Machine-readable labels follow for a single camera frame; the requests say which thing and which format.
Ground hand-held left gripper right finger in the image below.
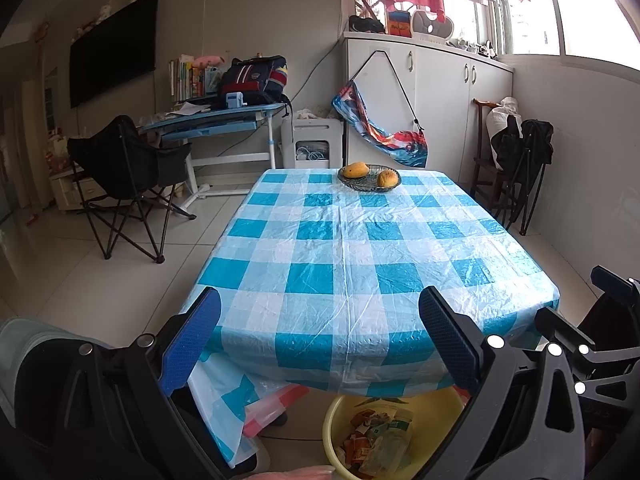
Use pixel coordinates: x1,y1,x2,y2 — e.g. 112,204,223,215
415,285,586,480

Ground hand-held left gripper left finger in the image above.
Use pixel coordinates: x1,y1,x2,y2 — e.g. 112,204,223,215
50,286,231,480

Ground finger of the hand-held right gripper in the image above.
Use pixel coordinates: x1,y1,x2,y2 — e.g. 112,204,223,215
534,306,640,427
589,265,640,307

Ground yellow plastic basin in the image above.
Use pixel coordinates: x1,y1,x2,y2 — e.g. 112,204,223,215
322,385,473,480

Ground clear plastic bottle green label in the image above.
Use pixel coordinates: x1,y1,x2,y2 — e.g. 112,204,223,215
385,407,416,448

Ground red snack bag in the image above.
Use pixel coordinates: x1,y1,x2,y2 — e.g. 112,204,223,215
341,410,388,471

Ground person's left hand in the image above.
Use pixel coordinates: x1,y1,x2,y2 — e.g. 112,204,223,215
255,464,337,480

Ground red and white plastic bag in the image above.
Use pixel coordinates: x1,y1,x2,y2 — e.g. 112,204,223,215
243,385,311,438

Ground blue checked tablecloth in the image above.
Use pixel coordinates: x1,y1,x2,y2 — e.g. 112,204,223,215
180,167,561,466

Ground grey-green cushion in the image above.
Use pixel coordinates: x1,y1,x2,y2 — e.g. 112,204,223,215
0,317,113,411

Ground dark wooden chair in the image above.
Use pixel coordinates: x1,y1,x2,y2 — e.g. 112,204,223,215
471,98,506,201

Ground low white cabinet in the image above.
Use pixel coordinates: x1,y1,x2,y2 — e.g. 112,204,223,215
48,170,106,212

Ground black folding camp chair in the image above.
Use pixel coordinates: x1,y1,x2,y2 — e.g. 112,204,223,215
66,115,198,265

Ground colourful printed tote bag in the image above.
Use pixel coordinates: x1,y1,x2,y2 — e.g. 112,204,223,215
331,50,430,170

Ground blue study desk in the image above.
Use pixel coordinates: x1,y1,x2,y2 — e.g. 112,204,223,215
137,102,286,208

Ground loose white papers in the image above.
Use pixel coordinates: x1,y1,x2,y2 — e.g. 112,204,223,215
172,101,213,116

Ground row of books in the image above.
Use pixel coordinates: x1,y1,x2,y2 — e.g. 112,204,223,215
168,54,221,103

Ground dark striped backpack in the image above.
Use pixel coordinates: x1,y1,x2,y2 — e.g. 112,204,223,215
217,55,291,107

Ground small items on windowsill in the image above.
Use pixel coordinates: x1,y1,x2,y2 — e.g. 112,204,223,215
445,37,498,58

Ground white plastic seat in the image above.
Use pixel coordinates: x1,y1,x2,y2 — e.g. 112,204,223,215
411,8,455,38

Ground colourful printed box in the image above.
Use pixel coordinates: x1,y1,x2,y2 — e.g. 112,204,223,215
387,10,413,38

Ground black shoes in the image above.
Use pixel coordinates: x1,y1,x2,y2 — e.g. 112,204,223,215
348,15,386,34

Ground black wall television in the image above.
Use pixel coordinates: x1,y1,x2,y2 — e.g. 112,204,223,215
68,0,161,109

